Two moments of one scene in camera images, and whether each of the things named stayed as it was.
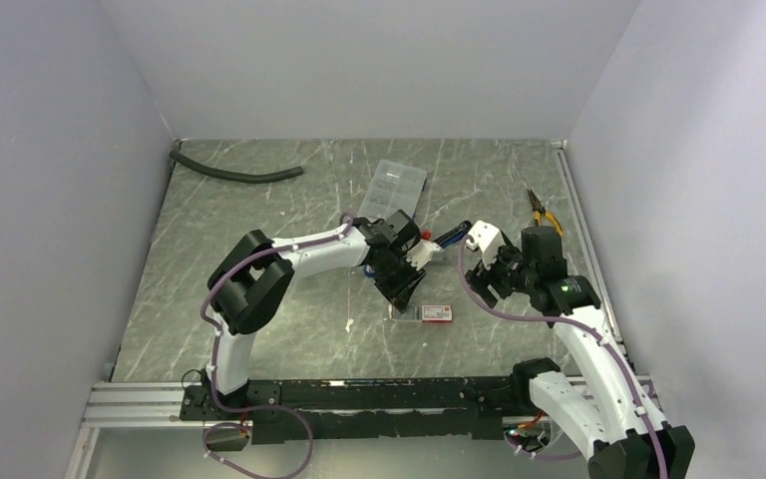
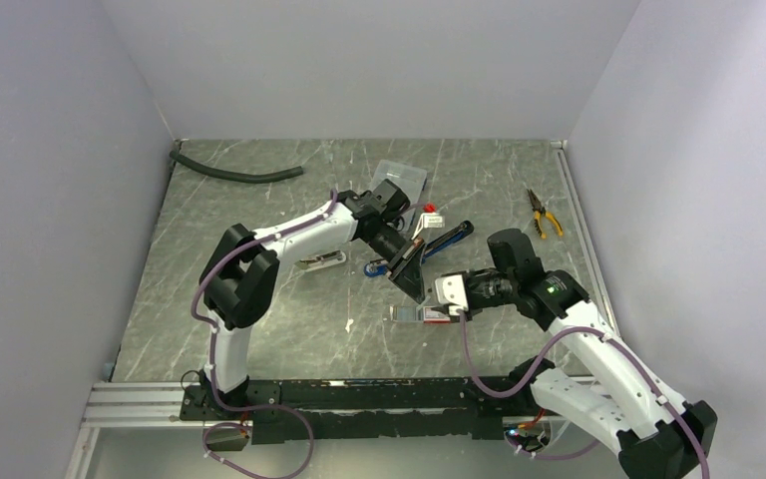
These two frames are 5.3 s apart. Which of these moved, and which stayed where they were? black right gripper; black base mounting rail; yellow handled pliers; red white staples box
Moved: black right gripper
Stayed: black base mounting rail; red white staples box; yellow handled pliers
